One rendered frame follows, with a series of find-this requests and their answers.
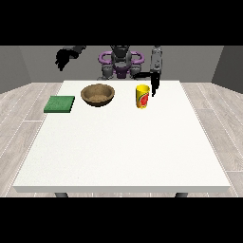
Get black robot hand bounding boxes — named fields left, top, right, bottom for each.
left=131, top=71, right=161, bottom=98
left=54, top=47, right=79, bottom=72

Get yellow cup with melon print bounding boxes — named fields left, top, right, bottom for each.
left=135, top=84, right=151, bottom=109

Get green square pad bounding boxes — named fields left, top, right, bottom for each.
left=43, top=95, right=76, bottom=114

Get brown wooden bowl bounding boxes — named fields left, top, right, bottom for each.
left=80, top=83, right=116, bottom=108

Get grey robot trunk purple rings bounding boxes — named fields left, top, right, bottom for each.
left=97, top=46, right=146, bottom=82

